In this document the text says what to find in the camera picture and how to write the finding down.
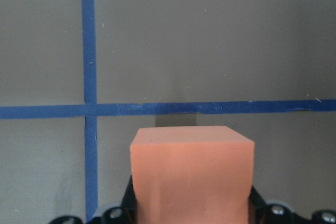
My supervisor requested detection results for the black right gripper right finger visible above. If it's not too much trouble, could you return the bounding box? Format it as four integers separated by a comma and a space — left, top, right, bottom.
246, 185, 313, 224

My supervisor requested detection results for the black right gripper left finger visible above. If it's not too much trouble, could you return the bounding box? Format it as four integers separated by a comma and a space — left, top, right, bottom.
92, 176, 137, 223

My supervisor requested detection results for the orange foam cube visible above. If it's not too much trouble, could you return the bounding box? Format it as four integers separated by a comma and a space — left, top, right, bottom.
130, 126, 255, 223

